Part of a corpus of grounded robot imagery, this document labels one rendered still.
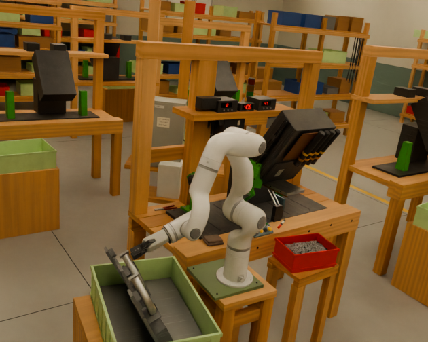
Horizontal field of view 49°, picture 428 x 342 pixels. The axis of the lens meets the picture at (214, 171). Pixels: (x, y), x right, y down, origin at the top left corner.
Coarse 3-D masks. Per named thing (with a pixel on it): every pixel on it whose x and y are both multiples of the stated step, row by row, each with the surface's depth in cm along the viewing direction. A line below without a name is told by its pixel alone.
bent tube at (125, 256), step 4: (124, 252) 189; (128, 252) 192; (120, 256) 190; (124, 256) 190; (128, 256) 190; (124, 260) 190; (128, 260) 190; (128, 264) 189; (132, 264) 190; (128, 268) 189; (132, 268) 189; (136, 268) 190; (132, 272) 188; (136, 272) 189; (140, 276) 190; (144, 284) 193
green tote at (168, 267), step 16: (96, 272) 221; (112, 272) 224; (144, 272) 231; (160, 272) 235; (176, 272) 231; (96, 288) 204; (192, 288) 210; (96, 304) 209; (192, 304) 211; (208, 320) 194; (112, 336) 175; (208, 336) 181
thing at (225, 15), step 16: (144, 0) 977; (208, 16) 1021; (224, 16) 1049; (240, 16) 1079; (176, 32) 1010; (208, 32) 1041; (224, 32) 1071; (176, 64) 1027; (256, 64) 1144; (160, 80) 1031; (160, 96) 1020; (176, 96) 1042
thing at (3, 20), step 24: (24, 0) 809; (48, 0) 830; (0, 24) 800; (24, 24) 821; (48, 24) 848; (48, 48) 867; (0, 72) 829; (24, 72) 855; (0, 96) 842; (24, 96) 866
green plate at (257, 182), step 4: (252, 160) 298; (252, 164) 297; (256, 164) 295; (260, 164) 292; (256, 168) 294; (260, 168) 293; (256, 172) 294; (256, 176) 293; (256, 180) 294; (260, 180) 298; (256, 184) 297; (260, 184) 299; (252, 188) 295; (260, 188) 300
